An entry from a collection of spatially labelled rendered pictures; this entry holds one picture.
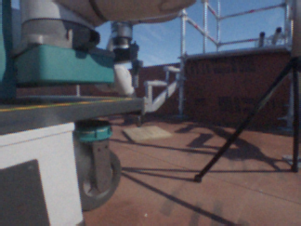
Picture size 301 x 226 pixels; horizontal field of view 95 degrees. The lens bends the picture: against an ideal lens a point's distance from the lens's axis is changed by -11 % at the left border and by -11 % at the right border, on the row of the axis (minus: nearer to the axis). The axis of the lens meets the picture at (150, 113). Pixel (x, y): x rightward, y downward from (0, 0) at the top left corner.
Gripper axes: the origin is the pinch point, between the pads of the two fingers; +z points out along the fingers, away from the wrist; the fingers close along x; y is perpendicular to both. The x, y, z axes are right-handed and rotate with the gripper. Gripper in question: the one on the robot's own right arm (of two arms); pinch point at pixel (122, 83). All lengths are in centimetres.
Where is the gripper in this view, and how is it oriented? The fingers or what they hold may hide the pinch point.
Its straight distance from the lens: 65.8
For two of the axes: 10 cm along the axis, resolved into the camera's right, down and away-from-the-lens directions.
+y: -5.6, 1.3, -8.2
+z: 0.0, 9.9, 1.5
